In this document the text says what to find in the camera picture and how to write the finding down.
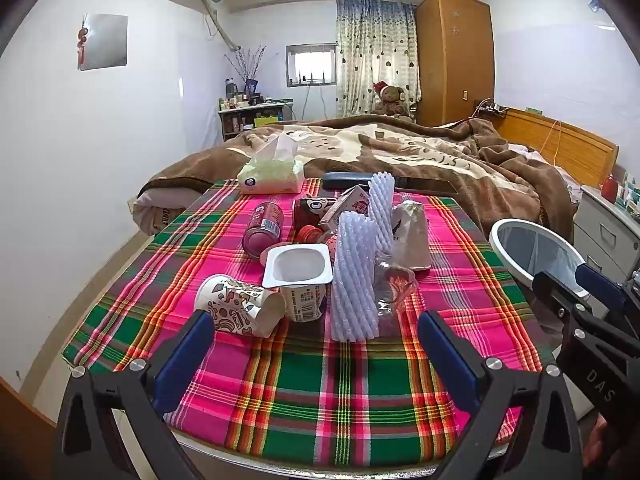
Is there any slim white foam net sleeve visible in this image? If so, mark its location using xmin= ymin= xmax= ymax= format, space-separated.
xmin=367 ymin=171 xmax=396 ymax=253

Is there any red and white carton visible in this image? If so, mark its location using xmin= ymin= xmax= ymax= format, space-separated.
xmin=318 ymin=185 xmax=371 ymax=233

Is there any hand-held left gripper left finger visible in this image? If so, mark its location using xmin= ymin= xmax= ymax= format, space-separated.
xmin=55 ymin=310 xmax=216 ymax=480

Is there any silver wall panel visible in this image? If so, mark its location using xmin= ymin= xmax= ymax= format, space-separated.
xmin=77 ymin=13 xmax=128 ymax=72

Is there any plaid tablecloth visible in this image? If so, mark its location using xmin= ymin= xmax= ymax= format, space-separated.
xmin=61 ymin=177 xmax=543 ymax=466

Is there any wooden wardrobe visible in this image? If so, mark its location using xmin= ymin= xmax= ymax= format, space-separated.
xmin=416 ymin=0 xmax=496 ymax=127

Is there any pink bed sheet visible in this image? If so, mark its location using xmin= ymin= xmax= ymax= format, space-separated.
xmin=510 ymin=142 xmax=583 ymax=201

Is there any tissue pack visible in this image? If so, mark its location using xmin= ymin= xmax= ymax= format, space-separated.
xmin=236 ymin=135 xmax=305 ymax=196

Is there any dark blue glasses case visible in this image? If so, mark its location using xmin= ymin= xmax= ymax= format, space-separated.
xmin=322 ymin=172 xmax=396 ymax=192

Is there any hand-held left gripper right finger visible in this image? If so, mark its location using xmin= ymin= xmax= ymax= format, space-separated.
xmin=417 ymin=310 xmax=583 ymax=480

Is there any white trash bin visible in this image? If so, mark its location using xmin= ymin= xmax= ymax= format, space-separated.
xmin=489 ymin=218 xmax=591 ymax=301

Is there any clear plastic wrapper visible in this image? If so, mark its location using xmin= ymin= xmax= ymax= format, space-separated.
xmin=372 ymin=255 xmax=418 ymax=318

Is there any brown patterned blanket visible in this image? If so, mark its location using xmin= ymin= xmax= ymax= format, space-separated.
xmin=137 ymin=115 xmax=576 ymax=241

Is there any dark brown drink can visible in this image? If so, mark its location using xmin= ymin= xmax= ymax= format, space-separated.
xmin=292 ymin=196 xmax=341 ymax=228

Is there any brown teddy bear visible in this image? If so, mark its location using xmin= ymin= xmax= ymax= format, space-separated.
xmin=370 ymin=81 xmax=410 ymax=120

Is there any plain white paper cup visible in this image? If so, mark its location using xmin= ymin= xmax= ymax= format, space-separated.
xmin=391 ymin=200 xmax=432 ymax=271

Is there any white mattress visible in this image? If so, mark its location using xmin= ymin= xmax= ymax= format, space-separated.
xmin=132 ymin=195 xmax=176 ymax=236

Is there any small window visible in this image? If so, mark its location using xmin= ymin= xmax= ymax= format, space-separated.
xmin=286 ymin=44 xmax=337 ymax=87

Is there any grey drawer cabinet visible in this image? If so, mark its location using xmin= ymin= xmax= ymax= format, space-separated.
xmin=572 ymin=185 xmax=640 ymax=286

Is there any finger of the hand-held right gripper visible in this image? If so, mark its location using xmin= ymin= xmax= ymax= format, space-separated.
xmin=575 ymin=264 xmax=640 ymax=321
xmin=531 ymin=270 xmax=601 ymax=333

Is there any cluttered white shelf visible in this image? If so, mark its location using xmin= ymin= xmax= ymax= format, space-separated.
xmin=217 ymin=95 xmax=296 ymax=142

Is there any person's right hand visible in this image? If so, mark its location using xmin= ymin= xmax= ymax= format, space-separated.
xmin=582 ymin=417 xmax=608 ymax=468

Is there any wooden bed headboard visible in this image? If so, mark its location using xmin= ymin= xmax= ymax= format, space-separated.
xmin=492 ymin=107 xmax=620 ymax=188

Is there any printed paper cup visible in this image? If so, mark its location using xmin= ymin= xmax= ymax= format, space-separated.
xmin=194 ymin=274 xmax=286 ymax=338

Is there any white yogurt cup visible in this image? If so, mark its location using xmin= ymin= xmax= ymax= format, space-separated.
xmin=262 ymin=243 xmax=334 ymax=323

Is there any white wall pipe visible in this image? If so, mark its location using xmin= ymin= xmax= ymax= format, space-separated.
xmin=202 ymin=0 xmax=241 ymax=53

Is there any patterned curtain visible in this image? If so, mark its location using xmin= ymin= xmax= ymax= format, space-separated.
xmin=336 ymin=0 xmax=418 ymax=118

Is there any blue vase with branches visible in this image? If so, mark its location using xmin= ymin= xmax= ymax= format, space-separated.
xmin=225 ymin=46 xmax=267 ymax=98

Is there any row of medicine boxes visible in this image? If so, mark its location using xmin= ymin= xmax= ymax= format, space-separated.
xmin=617 ymin=170 xmax=640 ymax=211

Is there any wide white foam net sleeve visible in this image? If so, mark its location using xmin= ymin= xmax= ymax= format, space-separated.
xmin=330 ymin=211 xmax=381 ymax=343

